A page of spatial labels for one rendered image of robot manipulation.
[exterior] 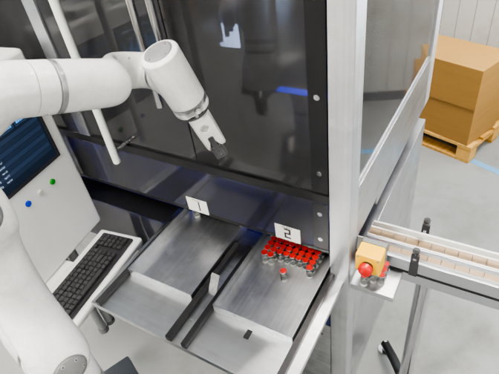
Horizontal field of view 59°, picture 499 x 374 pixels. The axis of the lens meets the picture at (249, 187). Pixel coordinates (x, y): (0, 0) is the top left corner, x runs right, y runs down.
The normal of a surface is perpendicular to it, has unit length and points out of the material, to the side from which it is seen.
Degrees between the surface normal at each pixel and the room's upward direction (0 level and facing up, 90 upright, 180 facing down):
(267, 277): 0
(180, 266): 0
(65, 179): 90
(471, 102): 90
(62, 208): 90
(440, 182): 0
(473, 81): 90
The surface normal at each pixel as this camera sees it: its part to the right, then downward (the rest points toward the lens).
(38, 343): 0.53, -0.01
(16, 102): 0.74, 0.44
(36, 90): 0.76, 0.21
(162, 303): -0.12, -0.77
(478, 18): -0.80, 0.46
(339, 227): -0.49, 0.60
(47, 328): 0.73, -0.08
